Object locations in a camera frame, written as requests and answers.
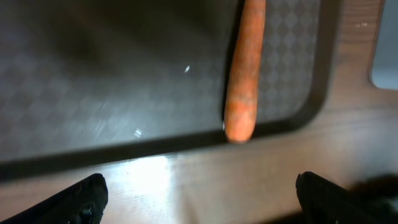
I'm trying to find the orange carrot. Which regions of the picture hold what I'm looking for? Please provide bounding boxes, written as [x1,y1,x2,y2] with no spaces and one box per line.
[224,0,266,143]

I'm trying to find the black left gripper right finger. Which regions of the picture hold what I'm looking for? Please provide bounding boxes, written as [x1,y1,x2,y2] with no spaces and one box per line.
[295,171,397,223]

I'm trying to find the brown serving tray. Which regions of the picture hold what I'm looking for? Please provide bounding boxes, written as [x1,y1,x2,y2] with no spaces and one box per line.
[0,0,343,183]

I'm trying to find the grey dishwasher rack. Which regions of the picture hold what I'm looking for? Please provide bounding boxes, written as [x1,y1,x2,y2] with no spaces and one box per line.
[370,0,397,90]

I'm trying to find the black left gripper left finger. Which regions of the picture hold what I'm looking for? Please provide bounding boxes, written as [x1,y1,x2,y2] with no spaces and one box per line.
[1,174,108,224]

